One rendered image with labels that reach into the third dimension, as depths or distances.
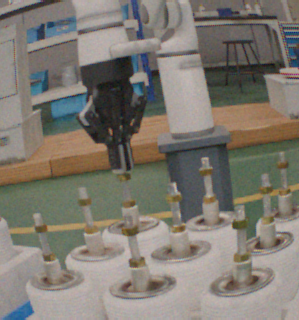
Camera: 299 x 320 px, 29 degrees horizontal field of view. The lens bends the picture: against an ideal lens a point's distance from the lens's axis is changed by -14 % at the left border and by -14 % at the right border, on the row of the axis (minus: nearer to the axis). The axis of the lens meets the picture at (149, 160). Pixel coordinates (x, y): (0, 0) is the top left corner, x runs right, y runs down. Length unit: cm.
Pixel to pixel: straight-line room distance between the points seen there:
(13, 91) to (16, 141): 25
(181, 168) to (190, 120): 9
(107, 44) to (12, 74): 208
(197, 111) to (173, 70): 10
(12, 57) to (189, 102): 174
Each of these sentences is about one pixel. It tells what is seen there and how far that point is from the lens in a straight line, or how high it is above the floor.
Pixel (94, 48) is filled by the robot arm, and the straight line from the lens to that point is 86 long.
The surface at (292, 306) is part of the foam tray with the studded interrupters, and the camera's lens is 70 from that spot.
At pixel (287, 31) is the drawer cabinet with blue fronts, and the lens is 629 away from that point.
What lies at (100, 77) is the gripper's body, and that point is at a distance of 86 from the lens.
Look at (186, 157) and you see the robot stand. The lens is 129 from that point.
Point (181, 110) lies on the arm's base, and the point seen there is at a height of 36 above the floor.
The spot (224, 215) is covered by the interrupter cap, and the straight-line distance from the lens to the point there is 90.
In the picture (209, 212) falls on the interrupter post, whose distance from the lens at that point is 87.
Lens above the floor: 51
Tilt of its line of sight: 10 degrees down
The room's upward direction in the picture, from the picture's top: 10 degrees counter-clockwise
